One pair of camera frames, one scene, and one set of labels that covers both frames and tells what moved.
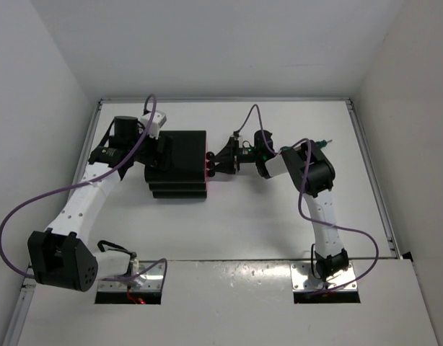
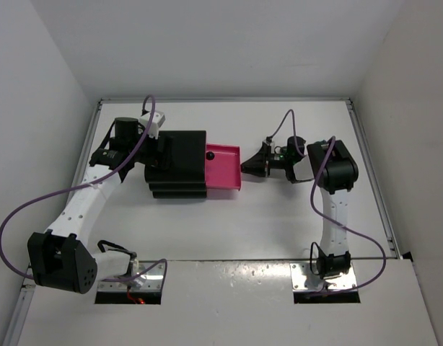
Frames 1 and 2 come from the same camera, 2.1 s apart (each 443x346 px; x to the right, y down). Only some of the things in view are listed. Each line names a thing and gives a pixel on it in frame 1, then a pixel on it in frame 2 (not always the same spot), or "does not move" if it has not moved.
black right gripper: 226,158 -> 257,165
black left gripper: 159,159 does not move
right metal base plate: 302,277 does not move
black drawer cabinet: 187,179 does not move
